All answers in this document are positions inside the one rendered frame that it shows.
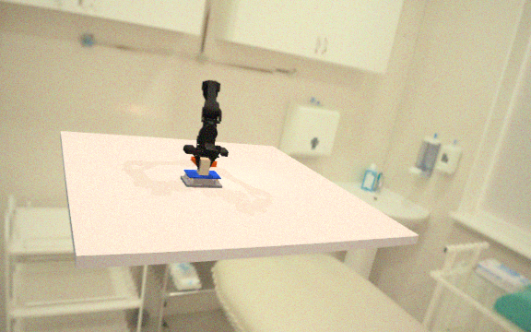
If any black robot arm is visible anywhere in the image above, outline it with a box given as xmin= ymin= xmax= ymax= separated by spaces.
xmin=196 ymin=80 xmax=222 ymax=158

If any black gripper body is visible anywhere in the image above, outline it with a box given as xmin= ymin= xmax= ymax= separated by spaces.
xmin=183 ymin=134 xmax=229 ymax=157

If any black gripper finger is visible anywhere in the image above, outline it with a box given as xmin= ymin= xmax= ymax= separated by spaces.
xmin=193 ymin=155 xmax=201 ymax=169
xmin=208 ymin=156 xmax=219 ymax=167

